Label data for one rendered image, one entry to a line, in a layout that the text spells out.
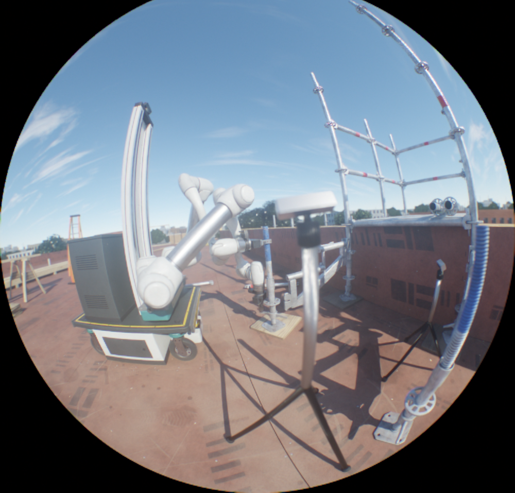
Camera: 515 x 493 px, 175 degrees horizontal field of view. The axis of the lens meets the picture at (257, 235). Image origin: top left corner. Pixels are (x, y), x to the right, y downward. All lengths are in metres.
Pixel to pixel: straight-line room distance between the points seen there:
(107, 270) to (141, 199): 0.58
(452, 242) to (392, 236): 0.52
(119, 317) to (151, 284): 0.54
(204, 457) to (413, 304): 1.53
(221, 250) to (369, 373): 1.08
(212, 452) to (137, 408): 0.43
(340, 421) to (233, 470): 0.45
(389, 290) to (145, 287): 1.62
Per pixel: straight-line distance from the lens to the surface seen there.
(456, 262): 1.34
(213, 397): 0.97
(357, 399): 0.94
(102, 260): 1.08
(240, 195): 0.82
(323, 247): 1.36
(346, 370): 1.04
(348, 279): 1.63
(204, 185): 1.31
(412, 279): 1.45
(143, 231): 1.32
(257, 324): 1.39
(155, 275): 0.68
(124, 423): 1.05
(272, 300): 1.22
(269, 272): 1.15
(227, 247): 0.96
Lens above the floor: 0.79
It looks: 3 degrees down
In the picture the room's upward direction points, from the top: 6 degrees counter-clockwise
